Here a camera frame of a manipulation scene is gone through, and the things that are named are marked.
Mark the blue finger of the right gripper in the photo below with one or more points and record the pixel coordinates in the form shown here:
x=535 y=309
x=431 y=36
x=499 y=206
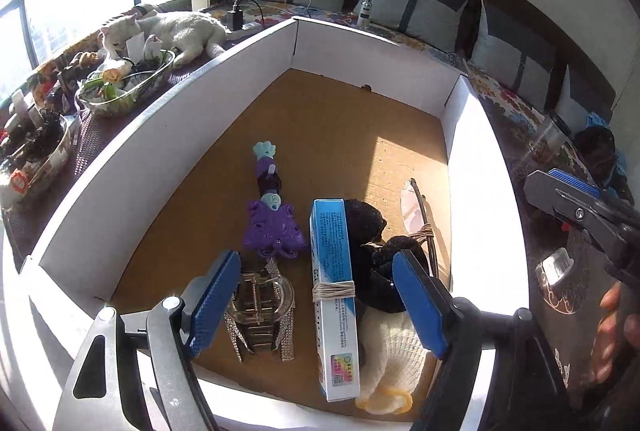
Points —
x=610 y=225
x=568 y=179

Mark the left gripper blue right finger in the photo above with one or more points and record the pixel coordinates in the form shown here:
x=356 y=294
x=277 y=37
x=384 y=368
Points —
x=428 y=303

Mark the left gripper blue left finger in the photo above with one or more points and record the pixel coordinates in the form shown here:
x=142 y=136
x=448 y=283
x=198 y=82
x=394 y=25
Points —
x=206 y=299

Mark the white knitted shell pouch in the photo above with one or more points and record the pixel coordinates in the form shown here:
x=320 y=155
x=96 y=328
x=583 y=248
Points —
x=392 y=362

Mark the black rectangular box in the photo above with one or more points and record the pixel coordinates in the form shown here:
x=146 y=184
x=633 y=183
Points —
x=552 y=270

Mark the black scrunchie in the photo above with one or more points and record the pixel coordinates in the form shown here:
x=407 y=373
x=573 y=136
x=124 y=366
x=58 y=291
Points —
x=372 y=259

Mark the purple octopus toy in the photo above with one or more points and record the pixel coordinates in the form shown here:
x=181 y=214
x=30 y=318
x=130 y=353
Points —
x=272 y=231

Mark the white packet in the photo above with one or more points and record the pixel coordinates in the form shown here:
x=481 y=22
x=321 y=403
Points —
x=413 y=208

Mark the blue white toothpaste box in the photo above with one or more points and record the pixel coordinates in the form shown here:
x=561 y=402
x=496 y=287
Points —
x=333 y=294

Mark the patterned box with clutter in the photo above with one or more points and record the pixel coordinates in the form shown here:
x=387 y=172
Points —
x=32 y=156

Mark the person right hand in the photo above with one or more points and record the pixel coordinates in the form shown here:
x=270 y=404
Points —
x=605 y=341

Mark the black bag on sofa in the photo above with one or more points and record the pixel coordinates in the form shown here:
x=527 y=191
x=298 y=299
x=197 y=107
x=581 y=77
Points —
x=600 y=166

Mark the clear plastic jar black lid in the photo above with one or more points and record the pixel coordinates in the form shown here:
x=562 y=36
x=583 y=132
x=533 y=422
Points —
x=549 y=138

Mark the blue cloth on sofa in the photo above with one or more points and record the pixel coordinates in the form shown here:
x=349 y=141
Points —
x=603 y=136

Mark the grey pillow far right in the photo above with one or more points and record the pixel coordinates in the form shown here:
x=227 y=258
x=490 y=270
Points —
x=575 y=102

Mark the large white cardboard box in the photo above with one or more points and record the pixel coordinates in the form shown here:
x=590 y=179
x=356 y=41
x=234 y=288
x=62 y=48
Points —
x=303 y=110

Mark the glass bowl with items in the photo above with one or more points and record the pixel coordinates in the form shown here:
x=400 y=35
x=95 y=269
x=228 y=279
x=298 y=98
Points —
x=114 y=99

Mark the white cat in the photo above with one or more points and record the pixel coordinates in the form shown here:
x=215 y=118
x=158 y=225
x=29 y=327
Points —
x=191 y=33

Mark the white power strip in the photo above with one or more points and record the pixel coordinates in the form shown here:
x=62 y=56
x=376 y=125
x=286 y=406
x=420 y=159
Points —
x=246 y=29

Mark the black charger plug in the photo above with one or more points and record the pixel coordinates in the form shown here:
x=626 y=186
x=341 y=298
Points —
x=235 y=17

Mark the small spray bottle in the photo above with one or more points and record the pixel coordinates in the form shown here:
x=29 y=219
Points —
x=364 y=15

